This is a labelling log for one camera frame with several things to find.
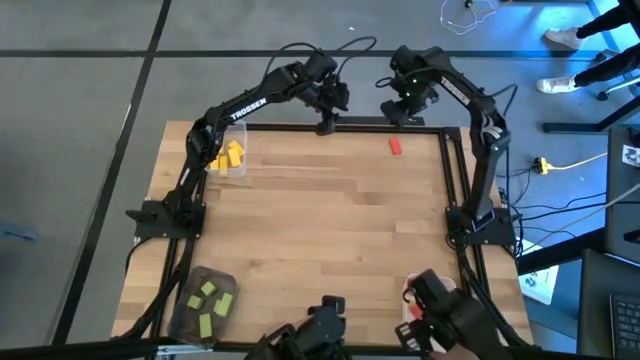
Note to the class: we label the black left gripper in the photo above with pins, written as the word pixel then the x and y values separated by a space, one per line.
pixel 325 82

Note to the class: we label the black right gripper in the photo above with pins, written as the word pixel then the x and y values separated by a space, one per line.
pixel 412 75

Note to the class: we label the yellow arch block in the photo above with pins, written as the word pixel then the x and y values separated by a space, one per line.
pixel 237 147

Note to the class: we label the long yellow block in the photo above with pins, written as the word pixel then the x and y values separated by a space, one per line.
pixel 234 158

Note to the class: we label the yellow rectangular block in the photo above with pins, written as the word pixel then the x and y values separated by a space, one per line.
pixel 223 164

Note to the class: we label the green arch block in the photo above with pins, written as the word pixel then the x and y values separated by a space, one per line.
pixel 224 304

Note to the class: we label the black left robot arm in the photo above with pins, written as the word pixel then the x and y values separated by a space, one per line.
pixel 247 105

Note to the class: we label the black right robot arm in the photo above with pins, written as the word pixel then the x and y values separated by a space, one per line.
pixel 480 115

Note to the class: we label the black bar device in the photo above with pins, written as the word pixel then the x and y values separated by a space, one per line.
pixel 360 120

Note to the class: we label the clear plastic bin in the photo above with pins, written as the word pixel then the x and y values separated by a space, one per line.
pixel 240 132

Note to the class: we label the person's shoe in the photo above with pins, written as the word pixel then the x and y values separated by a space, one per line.
pixel 555 84
pixel 562 37

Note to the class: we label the white plastic bin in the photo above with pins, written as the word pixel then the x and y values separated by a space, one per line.
pixel 450 282

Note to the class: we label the black desk foot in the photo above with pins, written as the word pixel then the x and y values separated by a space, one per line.
pixel 575 127

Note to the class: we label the person's leg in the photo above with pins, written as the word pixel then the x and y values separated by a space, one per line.
pixel 605 20
pixel 607 69

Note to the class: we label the white printed paper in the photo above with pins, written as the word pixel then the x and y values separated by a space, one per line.
pixel 540 285

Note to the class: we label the office chair base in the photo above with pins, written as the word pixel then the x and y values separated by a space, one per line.
pixel 620 86

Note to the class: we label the dark smoky plastic bin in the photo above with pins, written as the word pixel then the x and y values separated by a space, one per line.
pixel 200 312

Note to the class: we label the white printed tag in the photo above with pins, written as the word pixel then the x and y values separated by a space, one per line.
pixel 631 155

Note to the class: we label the dark low desk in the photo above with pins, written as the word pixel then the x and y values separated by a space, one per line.
pixel 595 300

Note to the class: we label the black keyboard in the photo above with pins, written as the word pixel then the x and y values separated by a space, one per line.
pixel 627 325

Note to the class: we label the black crossbar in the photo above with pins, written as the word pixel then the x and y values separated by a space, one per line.
pixel 75 351

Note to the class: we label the black table frame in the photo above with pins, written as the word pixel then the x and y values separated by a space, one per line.
pixel 280 127

